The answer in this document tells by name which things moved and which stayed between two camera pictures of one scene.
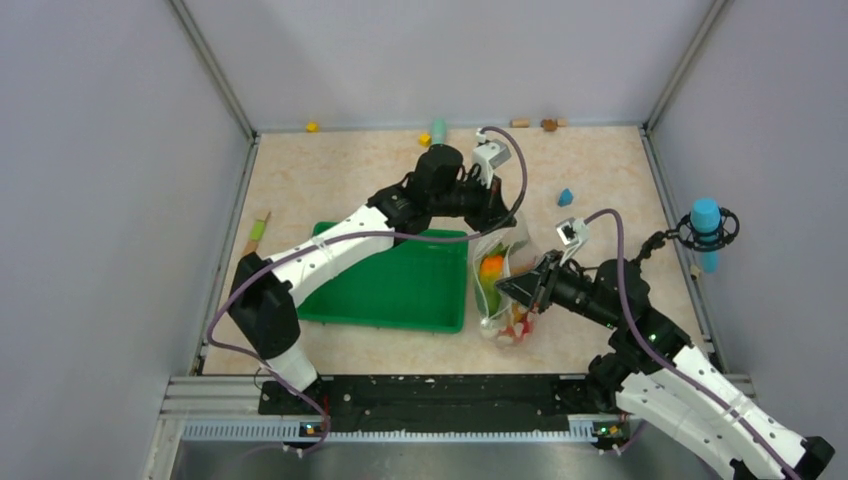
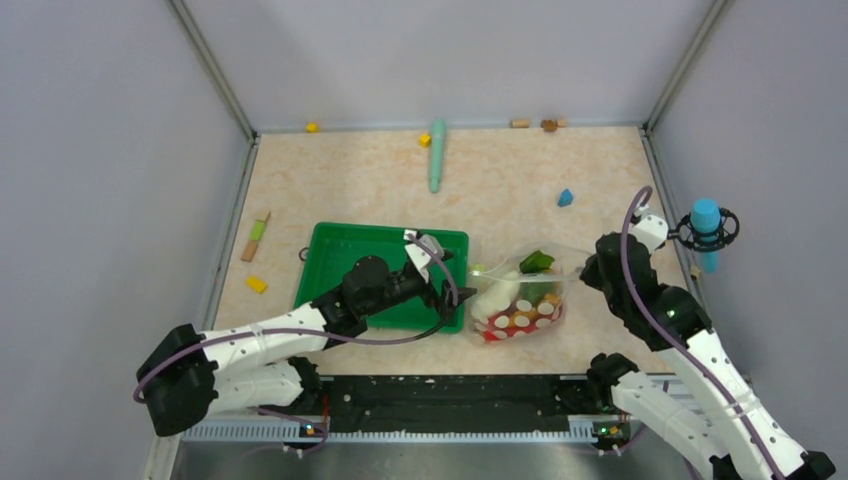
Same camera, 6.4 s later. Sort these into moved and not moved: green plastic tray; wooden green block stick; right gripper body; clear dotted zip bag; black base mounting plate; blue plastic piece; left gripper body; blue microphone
Moved: left gripper body; clear dotted zip bag; right gripper body
Not moved: blue microphone; black base mounting plate; wooden green block stick; green plastic tray; blue plastic piece
